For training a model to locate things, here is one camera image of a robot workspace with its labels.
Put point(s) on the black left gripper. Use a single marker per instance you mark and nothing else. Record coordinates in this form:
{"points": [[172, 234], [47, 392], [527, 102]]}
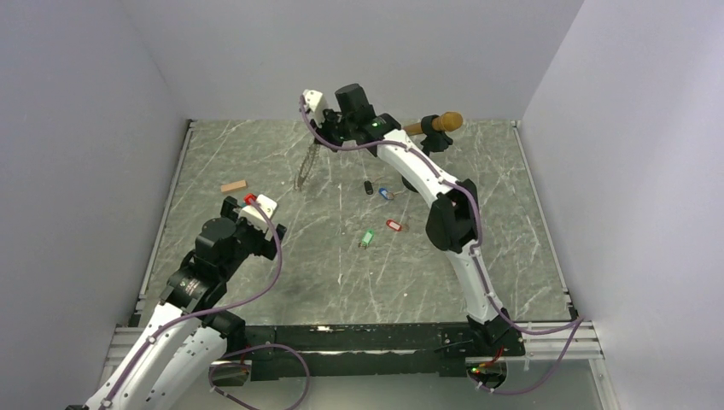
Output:
{"points": [[264, 246]]}

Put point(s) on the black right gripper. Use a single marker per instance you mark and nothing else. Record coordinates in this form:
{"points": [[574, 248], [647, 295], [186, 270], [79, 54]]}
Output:
{"points": [[323, 130]]}

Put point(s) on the metal disc with keyrings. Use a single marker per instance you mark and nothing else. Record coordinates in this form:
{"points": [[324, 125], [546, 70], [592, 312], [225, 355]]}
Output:
{"points": [[306, 166]]}

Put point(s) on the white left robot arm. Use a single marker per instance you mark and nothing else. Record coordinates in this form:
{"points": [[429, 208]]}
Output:
{"points": [[188, 330]]}

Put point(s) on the natural wooden block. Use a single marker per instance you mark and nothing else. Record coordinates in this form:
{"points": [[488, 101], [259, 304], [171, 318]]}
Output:
{"points": [[233, 187]]}

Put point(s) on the black key tag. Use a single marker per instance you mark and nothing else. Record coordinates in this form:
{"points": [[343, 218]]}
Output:
{"points": [[368, 187]]}

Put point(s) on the black microphone stand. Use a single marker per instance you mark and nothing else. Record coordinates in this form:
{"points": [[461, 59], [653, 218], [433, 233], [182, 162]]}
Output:
{"points": [[436, 142]]}

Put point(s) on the green key tag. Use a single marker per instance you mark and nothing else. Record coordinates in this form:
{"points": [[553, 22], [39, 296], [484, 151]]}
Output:
{"points": [[366, 239]]}

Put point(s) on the red key tag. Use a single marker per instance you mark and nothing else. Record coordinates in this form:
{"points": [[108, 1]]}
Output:
{"points": [[396, 225]]}

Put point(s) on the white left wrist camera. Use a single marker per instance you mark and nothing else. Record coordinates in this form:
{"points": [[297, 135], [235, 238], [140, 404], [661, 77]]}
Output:
{"points": [[258, 210]]}

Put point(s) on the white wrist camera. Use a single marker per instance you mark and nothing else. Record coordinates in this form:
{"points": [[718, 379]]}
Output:
{"points": [[258, 210], [315, 104]]}

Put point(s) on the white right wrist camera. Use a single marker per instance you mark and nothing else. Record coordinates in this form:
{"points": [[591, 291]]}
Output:
{"points": [[315, 104]]}

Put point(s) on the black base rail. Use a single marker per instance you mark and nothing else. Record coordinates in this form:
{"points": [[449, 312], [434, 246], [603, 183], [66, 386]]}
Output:
{"points": [[446, 349]]}

